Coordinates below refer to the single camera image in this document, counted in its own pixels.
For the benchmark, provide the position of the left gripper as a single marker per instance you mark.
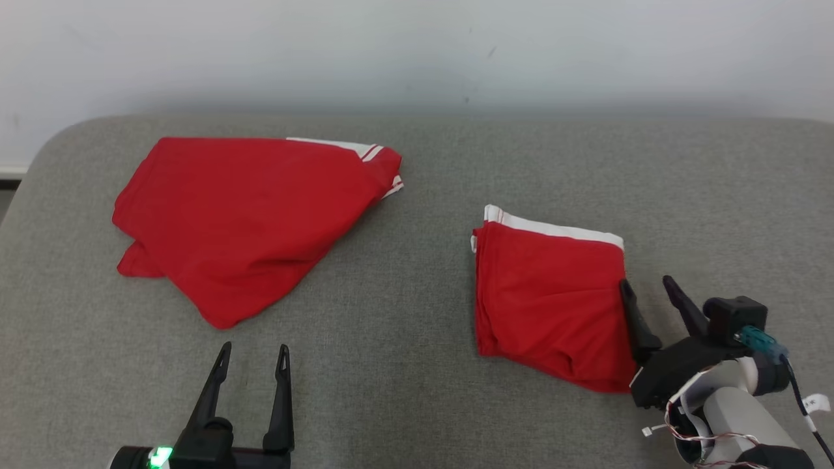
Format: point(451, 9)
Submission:
point(208, 453)

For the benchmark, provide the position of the teal right camera connector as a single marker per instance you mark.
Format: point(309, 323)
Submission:
point(762, 342)

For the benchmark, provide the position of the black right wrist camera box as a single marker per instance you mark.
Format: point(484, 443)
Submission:
point(733, 316)

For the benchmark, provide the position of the grey fabric sofa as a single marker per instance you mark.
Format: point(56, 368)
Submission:
point(423, 293)

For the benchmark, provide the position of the red basketball jersey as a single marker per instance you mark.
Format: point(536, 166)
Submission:
point(247, 221)

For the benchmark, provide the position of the red shorts with white stripe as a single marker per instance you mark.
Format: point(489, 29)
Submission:
point(547, 293)

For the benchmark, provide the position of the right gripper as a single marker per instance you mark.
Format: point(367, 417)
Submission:
point(671, 374)

